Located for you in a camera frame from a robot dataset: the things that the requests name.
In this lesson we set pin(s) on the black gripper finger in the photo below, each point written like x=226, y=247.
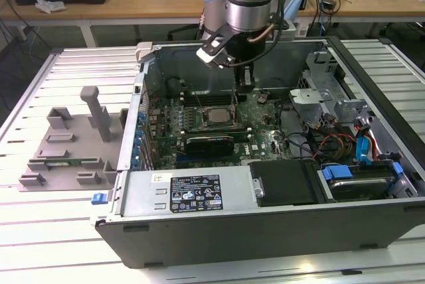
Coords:
x=239, y=81

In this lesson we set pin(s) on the thin metal locking lever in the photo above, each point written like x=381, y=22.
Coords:
x=235, y=99
x=200, y=102

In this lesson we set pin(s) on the silver CPU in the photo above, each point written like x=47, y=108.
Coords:
x=220, y=116

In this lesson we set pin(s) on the CPU socket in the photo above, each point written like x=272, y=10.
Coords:
x=203, y=118

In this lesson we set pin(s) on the coin cell battery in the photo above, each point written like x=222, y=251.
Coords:
x=261, y=99

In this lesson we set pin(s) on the black RAM slot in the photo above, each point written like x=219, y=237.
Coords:
x=212, y=101
x=212, y=95

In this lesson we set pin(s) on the installed RAM stick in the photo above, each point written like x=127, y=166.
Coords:
x=216, y=130

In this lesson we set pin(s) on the green motherboard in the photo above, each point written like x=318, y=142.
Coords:
x=262, y=134

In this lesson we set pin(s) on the metal drive cage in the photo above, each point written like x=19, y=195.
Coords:
x=308, y=96

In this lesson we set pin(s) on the black graphics card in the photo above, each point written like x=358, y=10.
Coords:
x=209, y=146

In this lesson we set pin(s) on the small black adapter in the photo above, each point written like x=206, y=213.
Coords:
x=328, y=4

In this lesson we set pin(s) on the black plastic drive cover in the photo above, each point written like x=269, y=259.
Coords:
x=285, y=181

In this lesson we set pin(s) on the grey power supply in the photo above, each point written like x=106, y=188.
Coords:
x=142, y=194

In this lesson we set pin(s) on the hard disk in blue carrier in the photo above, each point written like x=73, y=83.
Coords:
x=358, y=187

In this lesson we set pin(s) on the black open PC case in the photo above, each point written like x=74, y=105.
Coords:
x=232, y=241

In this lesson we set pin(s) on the grey parts rack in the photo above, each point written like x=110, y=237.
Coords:
x=83, y=151

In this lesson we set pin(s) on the blue case latch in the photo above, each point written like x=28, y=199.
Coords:
x=99, y=198

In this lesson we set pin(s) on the green RAM stick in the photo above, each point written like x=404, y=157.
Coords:
x=63, y=163

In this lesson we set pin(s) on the crumpled white paper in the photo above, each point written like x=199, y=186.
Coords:
x=50, y=6

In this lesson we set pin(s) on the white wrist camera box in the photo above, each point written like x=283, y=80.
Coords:
x=207, y=56

